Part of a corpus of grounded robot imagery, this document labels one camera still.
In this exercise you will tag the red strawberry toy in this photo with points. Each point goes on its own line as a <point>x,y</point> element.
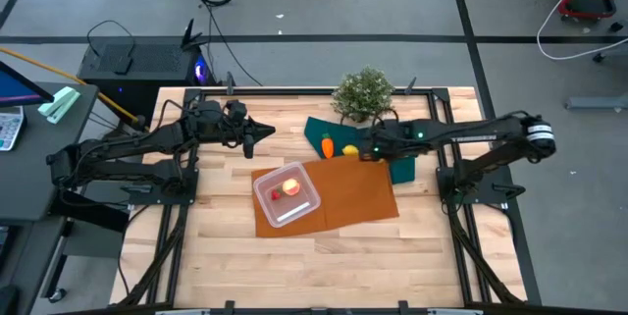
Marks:
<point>276,195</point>

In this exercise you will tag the black wifi antenna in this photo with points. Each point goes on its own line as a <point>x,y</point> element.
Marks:
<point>189,35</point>

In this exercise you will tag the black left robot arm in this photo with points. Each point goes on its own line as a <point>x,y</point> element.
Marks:
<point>122,145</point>

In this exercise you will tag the peach toy fruit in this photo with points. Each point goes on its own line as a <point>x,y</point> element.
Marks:
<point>291,187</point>

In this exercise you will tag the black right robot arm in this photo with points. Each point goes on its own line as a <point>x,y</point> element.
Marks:
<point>466,136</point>

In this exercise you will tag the artificial green potted plant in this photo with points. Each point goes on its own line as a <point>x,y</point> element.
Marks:
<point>363,94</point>

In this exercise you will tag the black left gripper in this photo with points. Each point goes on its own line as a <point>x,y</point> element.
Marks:
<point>216,126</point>

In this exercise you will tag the grey metal stand leg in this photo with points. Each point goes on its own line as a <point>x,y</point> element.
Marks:
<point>596,103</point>

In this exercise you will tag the orange carrot toy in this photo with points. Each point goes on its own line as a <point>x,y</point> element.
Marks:
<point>327,148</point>

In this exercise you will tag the teal cloth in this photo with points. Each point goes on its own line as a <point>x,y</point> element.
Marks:
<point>314,133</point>

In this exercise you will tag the mint green stapler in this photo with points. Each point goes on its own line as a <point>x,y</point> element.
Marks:
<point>59,104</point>

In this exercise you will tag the clear plastic tupperware container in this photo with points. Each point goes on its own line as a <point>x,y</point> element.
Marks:
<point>299,207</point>

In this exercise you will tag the white calculator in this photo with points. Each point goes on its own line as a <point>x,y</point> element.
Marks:
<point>10,128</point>

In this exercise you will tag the black computer tower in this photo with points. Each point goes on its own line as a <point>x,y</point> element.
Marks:
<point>142,72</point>

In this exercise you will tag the grey desk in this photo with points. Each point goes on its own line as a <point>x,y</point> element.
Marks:
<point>29,182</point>

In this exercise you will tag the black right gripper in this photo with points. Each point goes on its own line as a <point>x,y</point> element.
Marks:
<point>385,141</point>

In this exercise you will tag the orange cloth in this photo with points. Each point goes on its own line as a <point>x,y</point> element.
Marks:
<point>353,192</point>

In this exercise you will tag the computer monitor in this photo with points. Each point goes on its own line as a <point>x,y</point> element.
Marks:
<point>15,89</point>

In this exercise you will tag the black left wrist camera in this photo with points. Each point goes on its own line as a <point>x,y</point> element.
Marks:
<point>236,109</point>

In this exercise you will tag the yellow pole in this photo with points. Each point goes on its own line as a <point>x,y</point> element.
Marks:
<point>49,69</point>

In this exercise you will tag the yellow lemon toy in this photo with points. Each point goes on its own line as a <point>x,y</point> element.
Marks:
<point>350,149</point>

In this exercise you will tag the black aluminium table frame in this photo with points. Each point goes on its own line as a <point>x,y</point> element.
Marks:
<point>294,91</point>

